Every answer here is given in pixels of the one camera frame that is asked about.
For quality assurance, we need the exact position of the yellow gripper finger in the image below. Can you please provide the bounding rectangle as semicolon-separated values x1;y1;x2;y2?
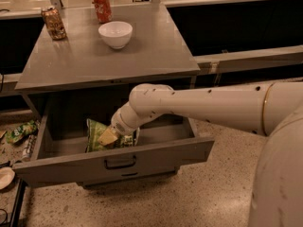
98;127;119;147

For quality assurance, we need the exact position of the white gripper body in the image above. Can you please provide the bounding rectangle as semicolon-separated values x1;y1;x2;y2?
110;102;158;135

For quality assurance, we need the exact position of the green jalapeno chip bag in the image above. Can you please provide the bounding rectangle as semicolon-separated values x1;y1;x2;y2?
86;118;140;152

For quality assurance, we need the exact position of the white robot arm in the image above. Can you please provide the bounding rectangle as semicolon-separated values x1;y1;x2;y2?
98;82;303;227

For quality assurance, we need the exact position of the open grey top drawer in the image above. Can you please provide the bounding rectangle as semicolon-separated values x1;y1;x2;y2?
13;85;214;187

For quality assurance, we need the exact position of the green snack bag on floor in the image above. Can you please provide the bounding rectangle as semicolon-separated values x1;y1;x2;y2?
5;120;38;144

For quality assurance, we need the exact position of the white wrapper on floor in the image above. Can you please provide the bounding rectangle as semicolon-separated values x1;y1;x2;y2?
22;134;37;161

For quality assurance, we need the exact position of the white ceramic bowl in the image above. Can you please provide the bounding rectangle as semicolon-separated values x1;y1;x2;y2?
98;21;133;49

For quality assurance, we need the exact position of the white plate on floor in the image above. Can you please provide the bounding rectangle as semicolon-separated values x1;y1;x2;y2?
0;166;15;190

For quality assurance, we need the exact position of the black stand on floor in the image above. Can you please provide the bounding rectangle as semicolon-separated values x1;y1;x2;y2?
0;161;27;227

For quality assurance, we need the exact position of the orange soda can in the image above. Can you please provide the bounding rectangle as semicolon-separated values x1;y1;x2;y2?
92;0;112;24

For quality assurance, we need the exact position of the gold brown soda can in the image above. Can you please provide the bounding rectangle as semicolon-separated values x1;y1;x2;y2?
41;6;67;40

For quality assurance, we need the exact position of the black drawer handle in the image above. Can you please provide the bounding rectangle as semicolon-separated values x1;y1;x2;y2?
104;156;136;170

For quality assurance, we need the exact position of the grey metal rail frame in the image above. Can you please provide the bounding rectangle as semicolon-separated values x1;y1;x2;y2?
1;4;302;96

